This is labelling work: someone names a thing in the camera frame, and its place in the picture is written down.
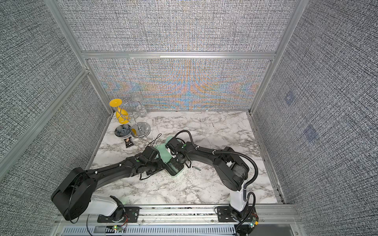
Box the green nail kit case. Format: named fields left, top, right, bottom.
left=156, top=144, right=184, bottom=177
left=165, top=136, right=173, bottom=143

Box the clear glass cup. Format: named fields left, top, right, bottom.
left=132, top=94, right=147, bottom=118

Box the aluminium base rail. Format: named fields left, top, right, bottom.
left=50, top=204, right=306, bottom=236

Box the yellow plastic cup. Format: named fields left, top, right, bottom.
left=116, top=107, right=129, bottom=124

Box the black snack packet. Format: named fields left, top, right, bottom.
left=124, top=137, right=134, bottom=148

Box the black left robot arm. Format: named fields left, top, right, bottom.
left=51, top=146, right=164, bottom=222

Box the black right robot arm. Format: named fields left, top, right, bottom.
left=165, top=130, right=258, bottom=222

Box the black white patterned bowl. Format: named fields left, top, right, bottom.
left=114, top=124, right=132, bottom=138

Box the yellow cup on stand top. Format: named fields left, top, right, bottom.
left=109, top=98, right=123, bottom=108

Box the chrome cup holder stand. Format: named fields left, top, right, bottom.
left=119, top=98, right=151, bottom=138

